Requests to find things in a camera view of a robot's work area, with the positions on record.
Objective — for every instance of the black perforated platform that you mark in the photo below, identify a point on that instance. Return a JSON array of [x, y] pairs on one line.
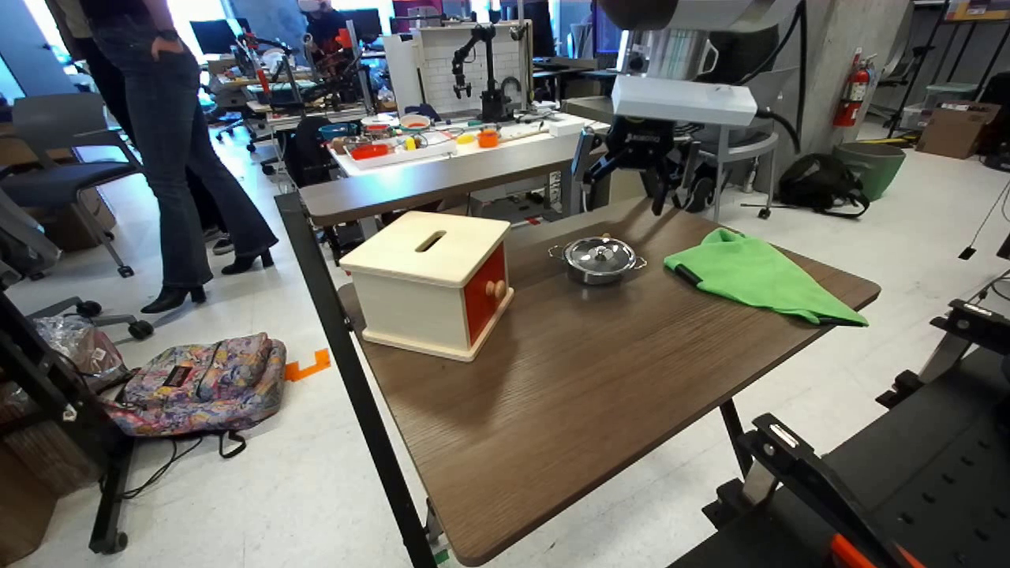
[[925, 484]]

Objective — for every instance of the small black robot arm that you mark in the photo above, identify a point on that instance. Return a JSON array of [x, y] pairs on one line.
[[494, 95]]

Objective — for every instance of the wooden box with red drawer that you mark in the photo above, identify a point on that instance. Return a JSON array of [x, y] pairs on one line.
[[421, 285]]

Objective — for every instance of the red fire extinguisher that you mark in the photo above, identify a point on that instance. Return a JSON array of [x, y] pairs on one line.
[[855, 100]]

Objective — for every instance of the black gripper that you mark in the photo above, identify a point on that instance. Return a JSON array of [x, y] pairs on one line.
[[653, 143]]

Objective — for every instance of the white display board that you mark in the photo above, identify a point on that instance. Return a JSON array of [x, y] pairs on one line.
[[421, 69]]

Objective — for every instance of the green microfibre cloth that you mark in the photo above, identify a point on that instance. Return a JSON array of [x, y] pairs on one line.
[[760, 274]]

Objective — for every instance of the person in dark clothes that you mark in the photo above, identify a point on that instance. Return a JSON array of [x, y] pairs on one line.
[[179, 129]]

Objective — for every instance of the long brown bench table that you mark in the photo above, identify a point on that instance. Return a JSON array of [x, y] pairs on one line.
[[421, 188]]

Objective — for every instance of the small orange bowl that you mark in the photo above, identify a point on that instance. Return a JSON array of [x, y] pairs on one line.
[[590, 278]]

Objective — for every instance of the colourful patterned backpack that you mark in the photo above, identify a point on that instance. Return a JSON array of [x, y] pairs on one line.
[[199, 382]]

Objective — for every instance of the white work table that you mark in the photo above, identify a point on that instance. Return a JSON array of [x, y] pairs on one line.
[[452, 154]]

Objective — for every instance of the black metal stand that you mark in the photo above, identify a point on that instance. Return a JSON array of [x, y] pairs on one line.
[[64, 411]]

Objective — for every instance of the orange bracket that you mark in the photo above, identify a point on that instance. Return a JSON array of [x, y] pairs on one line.
[[308, 368]]

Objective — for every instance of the orange cup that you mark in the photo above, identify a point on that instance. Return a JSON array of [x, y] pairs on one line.
[[490, 137]]

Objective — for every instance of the red tray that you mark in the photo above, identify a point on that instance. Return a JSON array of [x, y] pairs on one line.
[[372, 151]]

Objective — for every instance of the green bin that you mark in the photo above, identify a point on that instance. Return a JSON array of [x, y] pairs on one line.
[[883, 169]]

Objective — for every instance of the brown cardboard carton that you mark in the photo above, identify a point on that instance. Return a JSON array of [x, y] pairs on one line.
[[952, 131]]

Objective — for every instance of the black bag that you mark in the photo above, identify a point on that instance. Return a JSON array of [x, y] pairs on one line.
[[817, 184]]

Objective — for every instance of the brown wood-top table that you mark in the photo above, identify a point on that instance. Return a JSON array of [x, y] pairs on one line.
[[590, 391]]

